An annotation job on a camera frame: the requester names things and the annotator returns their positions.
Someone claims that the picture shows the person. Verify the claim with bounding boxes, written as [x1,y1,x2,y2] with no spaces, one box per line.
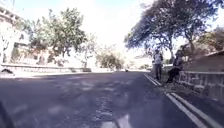
[152,49,164,82]
[165,49,185,85]

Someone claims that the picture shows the bushes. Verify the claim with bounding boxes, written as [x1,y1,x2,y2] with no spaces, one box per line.
[95,49,125,71]

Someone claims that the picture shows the green leafy tree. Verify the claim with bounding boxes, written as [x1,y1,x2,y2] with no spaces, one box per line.
[29,7,88,65]

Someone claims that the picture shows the grey asphalt road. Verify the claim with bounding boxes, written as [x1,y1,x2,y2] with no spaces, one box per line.
[0,70,224,128]

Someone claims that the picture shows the small tree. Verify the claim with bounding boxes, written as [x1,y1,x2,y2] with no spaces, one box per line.
[77,33,98,70]

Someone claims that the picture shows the double painted road line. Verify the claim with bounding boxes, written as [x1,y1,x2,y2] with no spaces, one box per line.
[143,73,224,128]

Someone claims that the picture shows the large dark tree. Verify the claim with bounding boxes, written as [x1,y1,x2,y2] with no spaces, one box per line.
[124,0,224,62]

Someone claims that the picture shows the pale building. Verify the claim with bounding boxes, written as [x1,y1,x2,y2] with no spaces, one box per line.
[0,5,32,65]

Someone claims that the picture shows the low stone wall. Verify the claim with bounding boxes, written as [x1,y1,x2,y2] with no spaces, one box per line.
[149,64,224,103]

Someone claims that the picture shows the low pale wall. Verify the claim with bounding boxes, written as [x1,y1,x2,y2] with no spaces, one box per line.
[0,62,93,75]

